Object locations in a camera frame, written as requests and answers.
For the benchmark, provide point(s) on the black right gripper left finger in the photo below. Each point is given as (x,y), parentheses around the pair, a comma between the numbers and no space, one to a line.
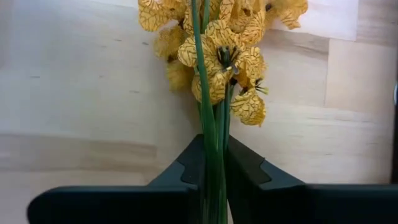
(124,205)

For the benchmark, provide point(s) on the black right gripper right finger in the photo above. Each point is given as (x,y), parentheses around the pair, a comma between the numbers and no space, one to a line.
(295,205)

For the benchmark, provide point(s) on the yellow artificial flower bunch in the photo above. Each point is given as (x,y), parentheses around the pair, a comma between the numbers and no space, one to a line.
(217,40)

